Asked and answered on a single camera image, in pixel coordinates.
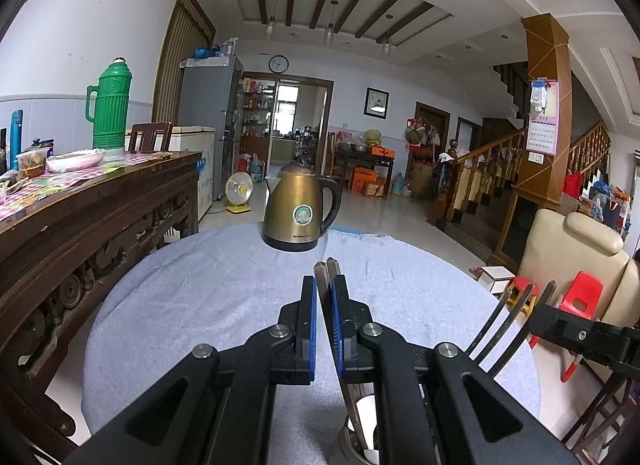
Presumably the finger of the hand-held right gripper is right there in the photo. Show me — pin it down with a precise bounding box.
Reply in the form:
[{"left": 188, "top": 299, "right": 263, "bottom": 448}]
[{"left": 527, "top": 304, "right": 640, "bottom": 378}]

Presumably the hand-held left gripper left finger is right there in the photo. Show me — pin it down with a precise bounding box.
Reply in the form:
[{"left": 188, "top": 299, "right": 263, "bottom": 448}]
[{"left": 65, "top": 275, "right": 318, "bottom": 465}]

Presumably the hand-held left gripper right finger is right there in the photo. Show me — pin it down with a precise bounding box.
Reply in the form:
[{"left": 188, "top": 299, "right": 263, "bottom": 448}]
[{"left": 327, "top": 274, "right": 581, "bottom": 465}]

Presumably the grey utensil holder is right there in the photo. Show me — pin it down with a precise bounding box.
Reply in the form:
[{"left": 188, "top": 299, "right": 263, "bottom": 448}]
[{"left": 336, "top": 385, "right": 401, "bottom": 465}]

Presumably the red plastic chair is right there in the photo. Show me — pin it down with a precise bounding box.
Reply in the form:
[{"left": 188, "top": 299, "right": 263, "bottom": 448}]
[{"left": 530, "top": 271, "right": 606, "bottom": 383}]

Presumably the dark wooden chair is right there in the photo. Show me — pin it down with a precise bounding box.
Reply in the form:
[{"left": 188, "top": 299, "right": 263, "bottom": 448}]
[
  {"left": 127, "top": 122, "right": 174, "bottom": 154},
  {"left": 562, "top": 370, "right": 640, "bottom": 451}
]

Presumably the red and yellow stool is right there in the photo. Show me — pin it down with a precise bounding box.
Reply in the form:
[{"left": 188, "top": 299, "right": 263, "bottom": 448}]
[{"left": 502, "top": 276, "right": 537, "bottom": 318}]

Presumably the beige sofa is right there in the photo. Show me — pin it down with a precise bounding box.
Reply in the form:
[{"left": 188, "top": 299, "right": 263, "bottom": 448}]
[{"left": 520, "top": 207, "right": 640, "bottom": 331}]

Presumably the grey tablecloth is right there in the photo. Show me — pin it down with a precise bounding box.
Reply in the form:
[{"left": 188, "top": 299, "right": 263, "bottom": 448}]
[{"left": 82, "top": 222, "right": 543, "bottom": 465}]

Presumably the white wooden stool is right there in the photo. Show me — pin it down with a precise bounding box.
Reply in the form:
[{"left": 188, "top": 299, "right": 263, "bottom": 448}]
[{"left": 477, "top": 265, "right": 518, "bottom": 295}]

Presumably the gold electric kettle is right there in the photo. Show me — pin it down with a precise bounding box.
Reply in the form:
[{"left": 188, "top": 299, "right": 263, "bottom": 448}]
[{"left": 262, "top": 157, "right": 343, "bottom": 253}]

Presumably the orange box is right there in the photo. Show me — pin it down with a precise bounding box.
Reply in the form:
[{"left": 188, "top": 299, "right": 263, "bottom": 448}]
[{"left": 352, "top": 167, "right": 382, "bottom": 196}]

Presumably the small yellow fan heater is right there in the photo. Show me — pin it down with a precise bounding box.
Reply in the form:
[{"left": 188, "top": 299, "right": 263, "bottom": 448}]
[{"left": 224, "top": 172, "right": 253, "bottom": 214}]

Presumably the dark wooden side table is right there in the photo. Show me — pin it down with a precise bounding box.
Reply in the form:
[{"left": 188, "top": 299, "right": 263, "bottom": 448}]
[{"left": 332, "top": 142, "right": 396, "bottom": 186}]

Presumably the wooden stair railing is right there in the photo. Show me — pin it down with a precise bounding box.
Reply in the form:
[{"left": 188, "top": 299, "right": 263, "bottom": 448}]
[{"left": 437, "top": 120, "right": 613, "bottom": 226}]

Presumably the white chest freezer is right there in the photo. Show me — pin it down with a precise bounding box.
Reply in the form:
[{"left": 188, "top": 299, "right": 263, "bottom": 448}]
[{"left": 125, "top": 125, "right": 216, "bottom": 223}]

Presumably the grey refrigerator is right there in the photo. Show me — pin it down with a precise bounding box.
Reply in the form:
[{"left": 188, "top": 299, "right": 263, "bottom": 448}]
[{"left": 178, "top": 56, "right": 244, "bottom": 202}]

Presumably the dark carved wooden table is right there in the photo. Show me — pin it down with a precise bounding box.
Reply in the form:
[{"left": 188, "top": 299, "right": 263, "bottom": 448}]
[{"left": 0, "top": 150, "right": 202, "bottom": 451}]

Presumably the pink checkered tablecloth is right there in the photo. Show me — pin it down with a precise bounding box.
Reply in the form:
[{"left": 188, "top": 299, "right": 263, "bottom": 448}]
[{"left": 0, "top": 151, "right": 166, "bottom": 220}]

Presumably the wooden pillar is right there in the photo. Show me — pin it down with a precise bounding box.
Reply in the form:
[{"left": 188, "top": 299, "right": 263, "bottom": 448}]
[{"left": 510, "top": 15, "right": 573, "bottom": 206}]

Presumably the white plate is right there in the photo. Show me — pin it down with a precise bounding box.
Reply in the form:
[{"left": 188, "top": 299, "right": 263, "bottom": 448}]
[{"left": 46, "top": 149, "right": 107, "bottom": 173}]

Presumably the brown wooden door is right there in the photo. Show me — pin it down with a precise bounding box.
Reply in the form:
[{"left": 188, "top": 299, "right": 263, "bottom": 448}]
[{"left": 152, "top": 0, "right": 217, "bottom": 126}]

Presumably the green thermos flask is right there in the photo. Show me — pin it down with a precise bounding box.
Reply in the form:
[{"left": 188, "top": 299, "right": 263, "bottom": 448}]
[{"left": 85, "top": 58, "right": 127, "bottom": 152}]

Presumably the clear food container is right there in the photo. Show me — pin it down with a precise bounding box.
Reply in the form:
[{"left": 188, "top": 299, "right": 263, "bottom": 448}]
[{"left": 16, "top": 147, "right": 48, "bottom": 178}]

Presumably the blue bottle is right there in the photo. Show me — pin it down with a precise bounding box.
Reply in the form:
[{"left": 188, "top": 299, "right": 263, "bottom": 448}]
[{"left": 9, "top": 110, "right": 24, "bottom": 170}]

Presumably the pink wall calendar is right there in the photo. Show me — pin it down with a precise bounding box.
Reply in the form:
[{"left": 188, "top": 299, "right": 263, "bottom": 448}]
[{"left": 526, "top": 77, "right": 559, "bottom": 156}]

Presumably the framed wall picture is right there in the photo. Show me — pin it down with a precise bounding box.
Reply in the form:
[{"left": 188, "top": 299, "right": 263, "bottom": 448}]
[{"left": 364, "top": 87, "right": 390, "bottom": 119}]

